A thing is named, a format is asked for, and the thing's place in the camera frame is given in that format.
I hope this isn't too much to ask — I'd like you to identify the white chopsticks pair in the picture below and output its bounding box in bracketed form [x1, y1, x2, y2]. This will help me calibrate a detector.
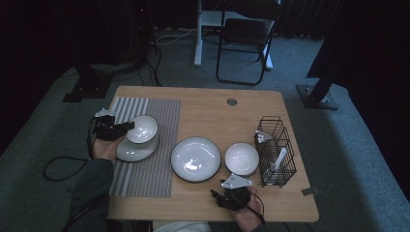
[255, 130, 275, 143]

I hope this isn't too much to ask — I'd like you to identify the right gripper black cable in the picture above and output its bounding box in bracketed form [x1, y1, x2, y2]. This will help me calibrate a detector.
[248, 191, 267, 225]

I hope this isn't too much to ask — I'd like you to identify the black folding chair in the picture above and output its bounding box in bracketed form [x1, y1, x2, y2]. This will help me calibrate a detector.
[215, 0, 282, 87]

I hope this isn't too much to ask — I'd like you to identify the grey striped placemat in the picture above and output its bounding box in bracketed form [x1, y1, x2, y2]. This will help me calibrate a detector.
[108, 96, 182, 198]

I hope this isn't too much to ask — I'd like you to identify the white cable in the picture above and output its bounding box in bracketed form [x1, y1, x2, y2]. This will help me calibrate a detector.
[151, 27, 198, 46]

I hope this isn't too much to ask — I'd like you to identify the white desk frame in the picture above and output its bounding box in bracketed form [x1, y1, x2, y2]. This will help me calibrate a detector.
[193, 0, 275, 71]

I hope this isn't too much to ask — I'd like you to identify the person's left hand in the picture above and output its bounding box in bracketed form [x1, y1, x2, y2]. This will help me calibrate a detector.
[93, 135, 127, 162]

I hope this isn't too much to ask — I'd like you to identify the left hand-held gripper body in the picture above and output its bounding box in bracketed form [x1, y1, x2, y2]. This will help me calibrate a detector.
[93, 108, 129, 142]

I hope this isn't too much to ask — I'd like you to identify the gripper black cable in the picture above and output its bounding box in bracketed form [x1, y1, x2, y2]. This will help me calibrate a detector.
[248, 191, 267, 225]
[61, 116, 109, 232]

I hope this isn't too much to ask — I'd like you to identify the white ceramic spoon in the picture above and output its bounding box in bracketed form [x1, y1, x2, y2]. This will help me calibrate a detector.
[262, 147, 288, 186]

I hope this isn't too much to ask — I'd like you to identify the black looped cable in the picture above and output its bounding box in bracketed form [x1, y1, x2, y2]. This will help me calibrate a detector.
[43, 156, 90, 182]

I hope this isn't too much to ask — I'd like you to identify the person's light clothing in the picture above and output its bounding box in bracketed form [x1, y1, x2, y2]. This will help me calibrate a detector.
[153, 220, 212, 232]

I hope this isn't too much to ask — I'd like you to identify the black stand base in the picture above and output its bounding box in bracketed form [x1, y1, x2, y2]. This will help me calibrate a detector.
[62, 64, 114, 104]

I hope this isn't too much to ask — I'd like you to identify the large white plate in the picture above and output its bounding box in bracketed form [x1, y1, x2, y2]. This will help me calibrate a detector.
[170, 136, 222, 184]

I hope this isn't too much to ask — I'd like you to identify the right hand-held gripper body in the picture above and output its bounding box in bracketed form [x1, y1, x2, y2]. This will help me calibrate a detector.
[215, 173, 254, 213]

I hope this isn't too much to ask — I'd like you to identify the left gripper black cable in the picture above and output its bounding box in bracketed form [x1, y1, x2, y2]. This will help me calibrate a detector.
[61, 116, 109, 232]

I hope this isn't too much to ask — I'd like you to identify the dark curtain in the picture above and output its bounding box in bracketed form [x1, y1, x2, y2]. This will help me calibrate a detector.
[279, 0, 410, 201]

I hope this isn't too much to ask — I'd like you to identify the black wire basket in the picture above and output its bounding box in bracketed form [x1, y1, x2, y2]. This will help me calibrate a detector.
[254, 115, 298, 189]

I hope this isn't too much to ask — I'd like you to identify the small white plate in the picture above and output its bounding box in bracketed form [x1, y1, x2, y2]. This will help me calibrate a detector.
[115, 129, 161, 163]

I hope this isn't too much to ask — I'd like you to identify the black cable bundle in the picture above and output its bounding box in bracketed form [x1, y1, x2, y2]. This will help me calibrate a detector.
[138, 44, 162, 87]

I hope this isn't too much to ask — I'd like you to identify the black metal stand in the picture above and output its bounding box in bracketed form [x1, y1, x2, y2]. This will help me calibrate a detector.
[295, 64, 340, 111]

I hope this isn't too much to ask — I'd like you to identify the grey tape piece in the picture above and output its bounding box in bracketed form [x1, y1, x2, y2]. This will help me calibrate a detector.
[301, 187, 321, 197]

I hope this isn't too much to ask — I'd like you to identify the white bowl with black rim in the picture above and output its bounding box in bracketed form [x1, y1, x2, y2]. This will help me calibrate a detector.
[125, 114, 161, 145]
[224, 142, 260, 178]

